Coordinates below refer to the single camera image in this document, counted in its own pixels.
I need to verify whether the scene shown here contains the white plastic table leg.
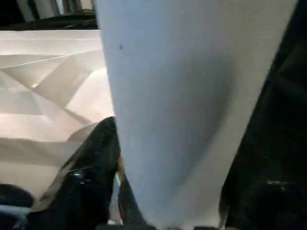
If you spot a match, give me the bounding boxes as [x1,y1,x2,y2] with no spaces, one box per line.
[93,0,301,228]

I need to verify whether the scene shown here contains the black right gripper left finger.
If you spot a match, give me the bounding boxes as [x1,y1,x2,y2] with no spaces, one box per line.
[28,116,121,230]

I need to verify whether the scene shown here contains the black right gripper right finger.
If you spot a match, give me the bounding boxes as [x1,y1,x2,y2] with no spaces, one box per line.
[220,134,307,230]

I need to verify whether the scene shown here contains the white upturned plastic table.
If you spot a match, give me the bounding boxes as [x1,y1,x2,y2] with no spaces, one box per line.
[0,29,121,213]

